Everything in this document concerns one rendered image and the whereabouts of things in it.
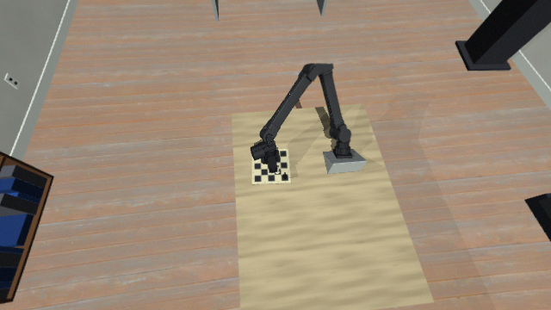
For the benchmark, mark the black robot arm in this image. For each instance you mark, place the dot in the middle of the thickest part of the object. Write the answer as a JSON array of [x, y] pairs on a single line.
[[309, 72]]

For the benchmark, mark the black and cream chessboard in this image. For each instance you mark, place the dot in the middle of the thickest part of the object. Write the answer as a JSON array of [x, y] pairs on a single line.
[[261, 175]]

